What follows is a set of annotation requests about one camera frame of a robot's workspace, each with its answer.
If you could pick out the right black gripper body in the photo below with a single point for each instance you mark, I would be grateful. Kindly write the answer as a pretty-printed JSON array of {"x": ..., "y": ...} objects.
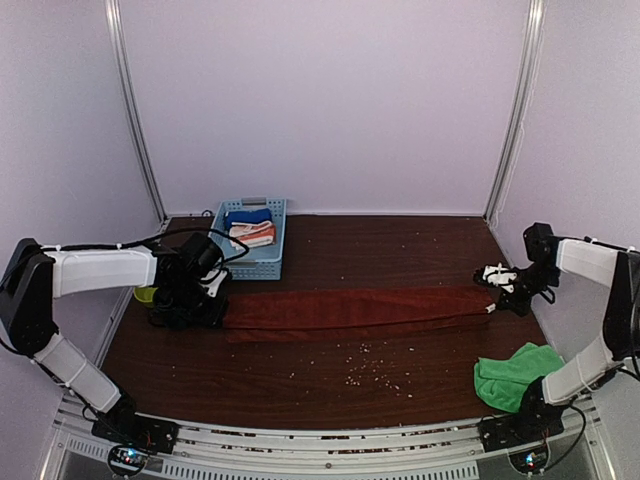
[{"x": 538, "y": 279}]

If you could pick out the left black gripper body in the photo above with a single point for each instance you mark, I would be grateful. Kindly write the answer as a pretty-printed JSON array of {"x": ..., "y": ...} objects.
[{"x": 192, "y": 307}]

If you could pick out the dark red towel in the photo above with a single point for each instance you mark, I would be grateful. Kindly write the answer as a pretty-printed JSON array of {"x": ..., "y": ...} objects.
[{"x": 360, "y": 314}]

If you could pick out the green microfiber towel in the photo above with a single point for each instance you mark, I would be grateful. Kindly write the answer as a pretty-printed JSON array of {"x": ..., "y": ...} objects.
[{"x": 501, "y": 384}]

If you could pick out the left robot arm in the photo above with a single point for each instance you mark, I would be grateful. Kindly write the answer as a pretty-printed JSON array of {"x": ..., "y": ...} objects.
[{"x": 42, "y": 282}]

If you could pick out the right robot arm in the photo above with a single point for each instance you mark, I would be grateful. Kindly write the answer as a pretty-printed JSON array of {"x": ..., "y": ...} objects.
[{"x": 573, "y": 321}]

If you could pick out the yellow green bowl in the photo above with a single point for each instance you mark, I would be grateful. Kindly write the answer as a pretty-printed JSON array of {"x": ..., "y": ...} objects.
[{"x": 145, "y": 295}]

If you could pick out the light blue plastic basket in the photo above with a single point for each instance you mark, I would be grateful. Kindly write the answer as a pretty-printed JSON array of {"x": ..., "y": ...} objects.
[{"x": 252, "y": 264}]

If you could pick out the orange white rolled towel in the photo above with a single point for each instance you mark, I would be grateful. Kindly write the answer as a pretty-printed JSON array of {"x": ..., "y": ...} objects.
[{"x": 253, "y": 236}]

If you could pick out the blue rolled towel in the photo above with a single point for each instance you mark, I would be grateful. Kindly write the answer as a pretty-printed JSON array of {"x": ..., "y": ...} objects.
[{"x": 252, "y": 217}]

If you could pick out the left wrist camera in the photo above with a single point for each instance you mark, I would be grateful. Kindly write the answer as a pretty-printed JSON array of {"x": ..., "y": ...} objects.
[{"x": 203, "y": 260}]

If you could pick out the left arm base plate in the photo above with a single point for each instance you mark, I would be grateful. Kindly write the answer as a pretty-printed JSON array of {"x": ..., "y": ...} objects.
[{"x": 145, "y": 433}]

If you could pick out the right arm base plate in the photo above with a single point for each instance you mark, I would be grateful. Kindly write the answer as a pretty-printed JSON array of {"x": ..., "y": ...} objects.
[{"x": 506, "y": 432}]

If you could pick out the right aluminium post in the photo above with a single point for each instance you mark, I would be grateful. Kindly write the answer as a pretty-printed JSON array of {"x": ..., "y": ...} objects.
[{"x": 529, "y": 61}]

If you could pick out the aluminium post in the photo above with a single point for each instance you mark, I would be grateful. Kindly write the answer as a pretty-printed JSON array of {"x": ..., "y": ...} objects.
[
  {"x": 529, "y": 61},
  {"x": 117, "y": 36}
]

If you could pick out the aluminium front rail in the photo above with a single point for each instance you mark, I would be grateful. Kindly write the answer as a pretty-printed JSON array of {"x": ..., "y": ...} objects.
[{"x": 449, "y": 450}]

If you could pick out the left aluminium post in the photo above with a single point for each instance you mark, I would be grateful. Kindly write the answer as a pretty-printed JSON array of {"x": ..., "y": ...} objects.
[{"x": 117, "y": 36}]

